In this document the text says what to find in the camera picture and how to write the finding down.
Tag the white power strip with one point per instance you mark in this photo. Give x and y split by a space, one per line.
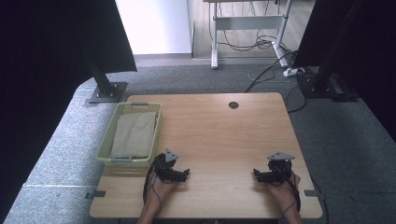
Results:
291 72

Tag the person's right hand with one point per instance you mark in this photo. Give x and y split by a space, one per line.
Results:
285 189

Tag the beige short-sleeved shirt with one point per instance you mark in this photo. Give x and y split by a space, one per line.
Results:
134 135

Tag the person's left hand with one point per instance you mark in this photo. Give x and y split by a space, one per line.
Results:
163 190

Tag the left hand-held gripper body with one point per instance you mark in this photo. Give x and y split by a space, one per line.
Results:
164 169

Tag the round dark table grommet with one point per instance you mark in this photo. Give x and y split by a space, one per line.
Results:
233 105

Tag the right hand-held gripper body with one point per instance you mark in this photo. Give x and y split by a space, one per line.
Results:
280 169

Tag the black metal stand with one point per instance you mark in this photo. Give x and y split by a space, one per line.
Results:
106 90
323 77

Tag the green plastic basket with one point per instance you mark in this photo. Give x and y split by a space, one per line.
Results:
106 155

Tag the grey table bracket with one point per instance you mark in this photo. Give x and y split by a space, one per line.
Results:
96 194
311 193

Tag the white desk frame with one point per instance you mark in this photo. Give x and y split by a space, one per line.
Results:
249 22

